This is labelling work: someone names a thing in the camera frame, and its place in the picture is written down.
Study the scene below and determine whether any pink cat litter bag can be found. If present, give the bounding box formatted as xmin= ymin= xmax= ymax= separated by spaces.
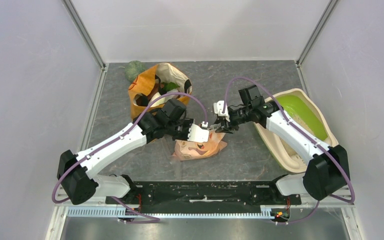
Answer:
xmin=171 ymin=130 xmax=228 ymax=161

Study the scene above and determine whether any beige green litter box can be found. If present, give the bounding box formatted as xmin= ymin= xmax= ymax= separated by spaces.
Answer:
xmin=254 ymin=88 xmax=339 ymax=174

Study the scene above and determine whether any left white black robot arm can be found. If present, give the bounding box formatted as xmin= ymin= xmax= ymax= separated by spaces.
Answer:
xmin=55 ymin=99 xmax=200 ymax=205

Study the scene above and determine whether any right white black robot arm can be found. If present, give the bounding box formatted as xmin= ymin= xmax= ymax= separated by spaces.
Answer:
xmin=212 ymin=85 xmax=351 ymax=205

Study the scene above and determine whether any white bottle in bag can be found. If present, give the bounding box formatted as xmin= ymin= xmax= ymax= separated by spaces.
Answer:
xmin=149 ymin=89 xmax=179 ymax=108

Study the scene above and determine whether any green leaf in bag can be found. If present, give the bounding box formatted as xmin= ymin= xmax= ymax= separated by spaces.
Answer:
xmin=162 ymin=82 xmax=180 ymax=92

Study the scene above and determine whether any orange paper bag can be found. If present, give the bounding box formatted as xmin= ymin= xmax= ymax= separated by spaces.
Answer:
xmin=128 ymin=62 xmax=193 ymax=119

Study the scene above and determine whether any green round vegetable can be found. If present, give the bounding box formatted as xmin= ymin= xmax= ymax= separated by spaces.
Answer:
xmin=124 ymin=60 xmax=148 ymax=83

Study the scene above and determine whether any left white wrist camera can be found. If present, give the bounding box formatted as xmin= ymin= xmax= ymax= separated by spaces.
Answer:
xmin=187 ymin=121 xmax=210 ymax=143

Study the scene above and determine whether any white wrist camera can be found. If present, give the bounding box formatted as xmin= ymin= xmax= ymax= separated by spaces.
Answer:
xmin=187 ymin=121 xmax=210 ymax=143
xmin=212 ymin=100 xmax=230 ymax=122

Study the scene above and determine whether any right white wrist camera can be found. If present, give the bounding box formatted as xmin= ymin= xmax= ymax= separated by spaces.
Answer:
xmin=212 ymin=100 xmax=230 ymax=122

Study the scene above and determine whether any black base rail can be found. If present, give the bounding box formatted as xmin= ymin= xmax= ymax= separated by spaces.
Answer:
xmin=120 ymin=180 xmax=302 ymax=214

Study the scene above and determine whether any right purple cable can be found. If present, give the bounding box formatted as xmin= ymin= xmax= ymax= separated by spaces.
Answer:
xmin=224 ymin=76 xmax=356 ymax=226

